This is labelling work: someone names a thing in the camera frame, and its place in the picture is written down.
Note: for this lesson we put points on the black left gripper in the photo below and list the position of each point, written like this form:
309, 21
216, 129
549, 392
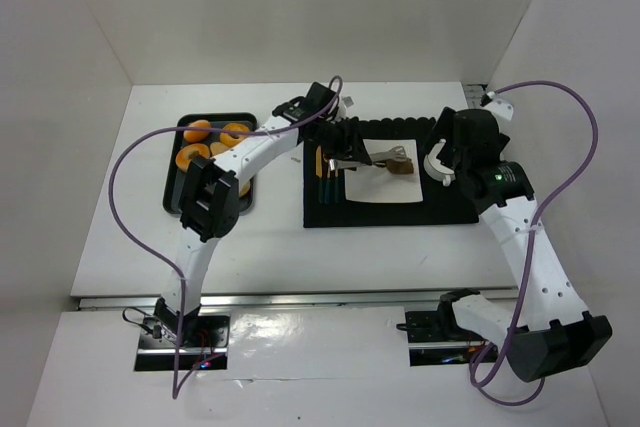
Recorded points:
347, 142

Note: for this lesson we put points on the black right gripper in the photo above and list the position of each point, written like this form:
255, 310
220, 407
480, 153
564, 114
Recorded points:
451, 145

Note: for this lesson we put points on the silver metal tongs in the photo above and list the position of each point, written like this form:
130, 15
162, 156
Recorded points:
396, 154

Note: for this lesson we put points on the brown croissant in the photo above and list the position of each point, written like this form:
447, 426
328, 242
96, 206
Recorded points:
400, 168

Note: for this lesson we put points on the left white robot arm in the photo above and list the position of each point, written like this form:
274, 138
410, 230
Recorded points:
210, 204

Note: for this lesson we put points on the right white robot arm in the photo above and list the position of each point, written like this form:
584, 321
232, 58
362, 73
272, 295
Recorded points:
551, 329

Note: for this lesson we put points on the oblong bread roll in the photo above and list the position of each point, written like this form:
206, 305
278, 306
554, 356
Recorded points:
217, 148

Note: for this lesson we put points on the black placemat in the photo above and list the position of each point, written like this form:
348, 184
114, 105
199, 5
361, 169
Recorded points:
440, 206

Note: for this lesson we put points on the white square plate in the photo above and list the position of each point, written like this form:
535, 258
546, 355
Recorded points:
378, 185

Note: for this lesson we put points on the round crumbly bun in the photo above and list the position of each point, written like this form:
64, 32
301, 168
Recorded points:
245, 189

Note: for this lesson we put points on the orange bagel far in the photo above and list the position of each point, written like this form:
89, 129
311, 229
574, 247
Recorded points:
233, 134

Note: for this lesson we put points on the orange bagel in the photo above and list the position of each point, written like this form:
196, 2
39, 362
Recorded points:
233, 134
189, 152

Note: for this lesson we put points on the black baking tray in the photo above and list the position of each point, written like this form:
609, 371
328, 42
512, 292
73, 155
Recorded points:
175, 178

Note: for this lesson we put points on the plain orange bun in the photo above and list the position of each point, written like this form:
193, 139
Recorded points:
197, 132

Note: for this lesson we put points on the orange bagel near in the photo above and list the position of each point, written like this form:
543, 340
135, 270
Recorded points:
189, 152

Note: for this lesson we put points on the gold spoon green handle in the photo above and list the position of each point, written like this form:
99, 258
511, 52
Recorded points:
329, 182

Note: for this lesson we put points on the white two-handled bowl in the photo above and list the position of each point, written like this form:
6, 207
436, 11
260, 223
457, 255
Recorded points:
434, 167

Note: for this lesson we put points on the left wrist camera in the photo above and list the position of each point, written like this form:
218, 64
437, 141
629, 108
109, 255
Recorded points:
318, 98

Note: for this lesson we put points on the aluminium side rail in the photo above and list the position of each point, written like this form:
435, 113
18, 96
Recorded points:
473, 94

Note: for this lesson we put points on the aluminium table edge rail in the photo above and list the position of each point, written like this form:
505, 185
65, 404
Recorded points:
295, 300

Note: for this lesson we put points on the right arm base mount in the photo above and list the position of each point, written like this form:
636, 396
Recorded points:
434, 338

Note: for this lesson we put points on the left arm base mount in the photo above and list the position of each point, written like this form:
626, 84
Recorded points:
205, 349

